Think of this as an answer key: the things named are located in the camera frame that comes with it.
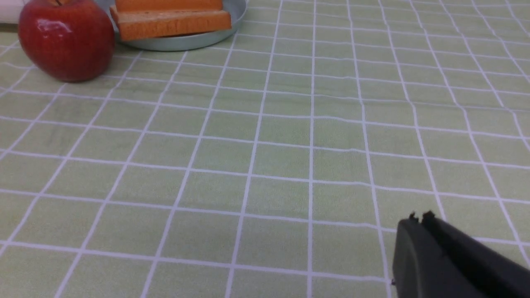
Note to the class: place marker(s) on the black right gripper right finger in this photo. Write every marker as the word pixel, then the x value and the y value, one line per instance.
pixel 488 271

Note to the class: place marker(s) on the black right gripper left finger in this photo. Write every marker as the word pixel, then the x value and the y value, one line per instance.
pixel 420 268

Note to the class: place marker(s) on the white two-slot toaster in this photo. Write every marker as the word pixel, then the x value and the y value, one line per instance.
pixel 10 10

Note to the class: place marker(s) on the green checkered tablecloth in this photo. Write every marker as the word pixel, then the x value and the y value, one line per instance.
pixel 274 164

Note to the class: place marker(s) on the light blue plate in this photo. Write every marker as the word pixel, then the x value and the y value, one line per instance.
pixel 237 10

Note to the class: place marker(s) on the red apple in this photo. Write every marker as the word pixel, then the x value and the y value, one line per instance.
pixel 69 40

